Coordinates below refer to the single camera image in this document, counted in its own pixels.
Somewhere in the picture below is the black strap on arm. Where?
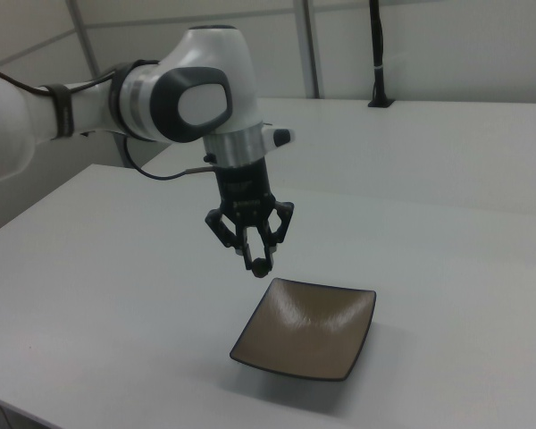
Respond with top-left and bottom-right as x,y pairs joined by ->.
41,83 -> 76,140

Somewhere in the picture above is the wide grey frame post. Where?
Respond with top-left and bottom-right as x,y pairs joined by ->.
293,0 -> 325,99

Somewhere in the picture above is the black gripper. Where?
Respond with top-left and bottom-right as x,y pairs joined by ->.
205,156 -> 297,272

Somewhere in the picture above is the black pole with base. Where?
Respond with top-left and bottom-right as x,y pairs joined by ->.
367,0 -> 396,109

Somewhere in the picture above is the red strawberry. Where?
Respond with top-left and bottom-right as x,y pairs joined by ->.
251,257 -> 272,279

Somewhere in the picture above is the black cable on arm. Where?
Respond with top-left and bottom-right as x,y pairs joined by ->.
0,60 -> 221,181

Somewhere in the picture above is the square brown ceramic plate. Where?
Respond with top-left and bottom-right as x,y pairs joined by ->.
229,277 -> 377,383

